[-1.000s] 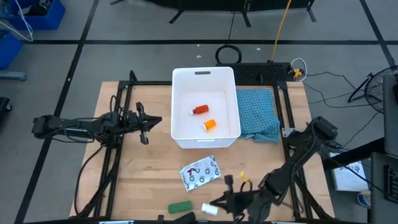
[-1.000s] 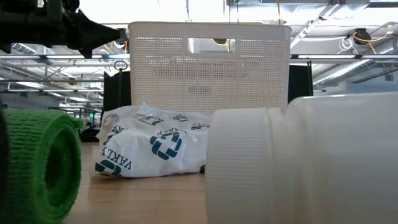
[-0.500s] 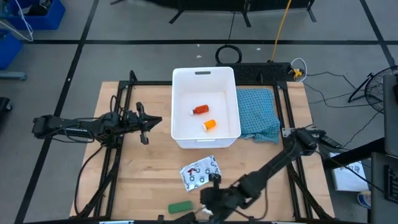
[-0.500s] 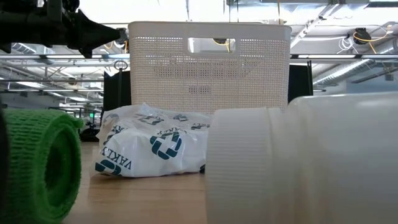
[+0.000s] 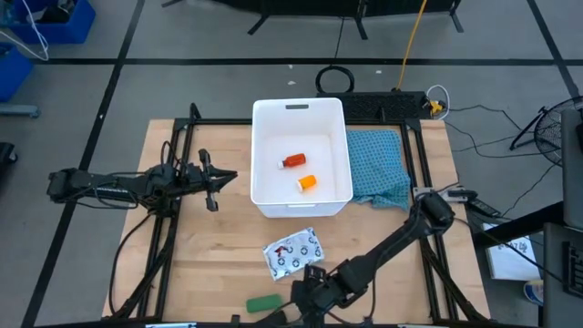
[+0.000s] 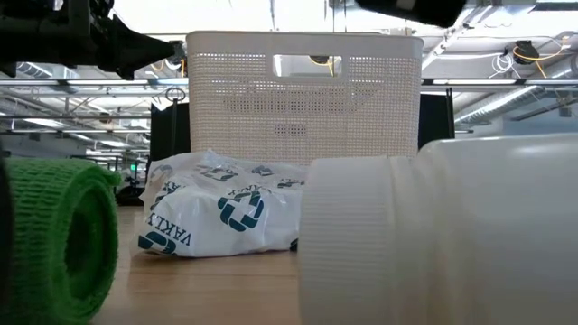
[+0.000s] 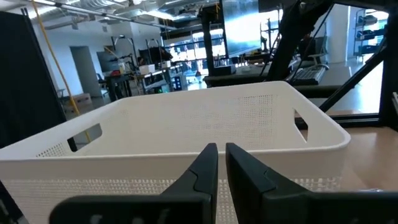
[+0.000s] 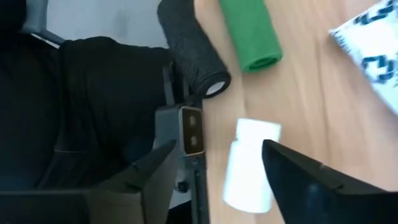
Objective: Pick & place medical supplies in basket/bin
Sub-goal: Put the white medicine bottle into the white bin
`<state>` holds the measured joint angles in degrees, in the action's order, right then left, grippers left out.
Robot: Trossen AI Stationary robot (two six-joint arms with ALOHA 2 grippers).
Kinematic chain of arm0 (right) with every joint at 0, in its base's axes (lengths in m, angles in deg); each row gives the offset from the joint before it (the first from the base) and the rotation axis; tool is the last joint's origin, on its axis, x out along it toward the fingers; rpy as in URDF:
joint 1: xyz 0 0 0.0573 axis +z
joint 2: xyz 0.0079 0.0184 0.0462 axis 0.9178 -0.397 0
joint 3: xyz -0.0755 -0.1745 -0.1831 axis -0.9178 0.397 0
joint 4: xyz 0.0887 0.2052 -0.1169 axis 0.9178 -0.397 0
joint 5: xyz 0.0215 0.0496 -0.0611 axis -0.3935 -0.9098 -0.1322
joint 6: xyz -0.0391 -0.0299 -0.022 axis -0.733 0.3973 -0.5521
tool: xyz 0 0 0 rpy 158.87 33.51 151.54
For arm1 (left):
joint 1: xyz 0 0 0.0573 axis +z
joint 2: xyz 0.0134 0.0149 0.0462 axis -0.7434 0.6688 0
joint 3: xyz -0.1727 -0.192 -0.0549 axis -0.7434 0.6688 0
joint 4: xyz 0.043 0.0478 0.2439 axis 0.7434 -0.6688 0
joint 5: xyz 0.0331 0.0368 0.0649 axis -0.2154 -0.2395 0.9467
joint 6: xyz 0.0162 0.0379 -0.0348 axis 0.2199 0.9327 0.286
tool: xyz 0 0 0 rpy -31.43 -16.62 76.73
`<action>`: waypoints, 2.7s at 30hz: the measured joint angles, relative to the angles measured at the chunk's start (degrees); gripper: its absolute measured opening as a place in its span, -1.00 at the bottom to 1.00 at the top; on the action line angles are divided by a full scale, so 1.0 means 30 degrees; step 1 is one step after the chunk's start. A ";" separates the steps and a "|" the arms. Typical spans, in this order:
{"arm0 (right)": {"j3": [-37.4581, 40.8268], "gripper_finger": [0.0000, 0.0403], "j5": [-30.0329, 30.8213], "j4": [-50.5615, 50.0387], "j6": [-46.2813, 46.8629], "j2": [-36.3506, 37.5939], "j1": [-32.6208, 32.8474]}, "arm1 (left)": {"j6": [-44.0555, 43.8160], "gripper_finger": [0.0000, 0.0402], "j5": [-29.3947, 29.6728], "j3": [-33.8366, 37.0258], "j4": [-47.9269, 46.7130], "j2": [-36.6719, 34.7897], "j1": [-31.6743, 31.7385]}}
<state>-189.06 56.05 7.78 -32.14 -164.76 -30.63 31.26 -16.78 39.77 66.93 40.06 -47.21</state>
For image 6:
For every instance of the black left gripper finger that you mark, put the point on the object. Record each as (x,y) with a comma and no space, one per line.
(135,47)

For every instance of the black panel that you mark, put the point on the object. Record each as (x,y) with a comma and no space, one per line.
(435,117)
(160,135)

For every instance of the white plastic bottle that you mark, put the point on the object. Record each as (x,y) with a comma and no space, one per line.
(451,234)

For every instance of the green bandage roll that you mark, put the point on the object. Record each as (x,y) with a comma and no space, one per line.
(40,216)

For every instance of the black object at table edge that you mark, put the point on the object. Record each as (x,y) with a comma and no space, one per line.
(3,234)

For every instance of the white perforated plastic basket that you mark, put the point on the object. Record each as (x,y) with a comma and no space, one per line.
(384,113)

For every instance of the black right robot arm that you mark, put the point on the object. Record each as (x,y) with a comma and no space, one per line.
(424,11)

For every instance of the black overhead camera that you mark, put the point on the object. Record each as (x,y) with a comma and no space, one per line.
(179,53)
(526,50)

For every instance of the white printed plastic bag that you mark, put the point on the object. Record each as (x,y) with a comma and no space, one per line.
(207,225)

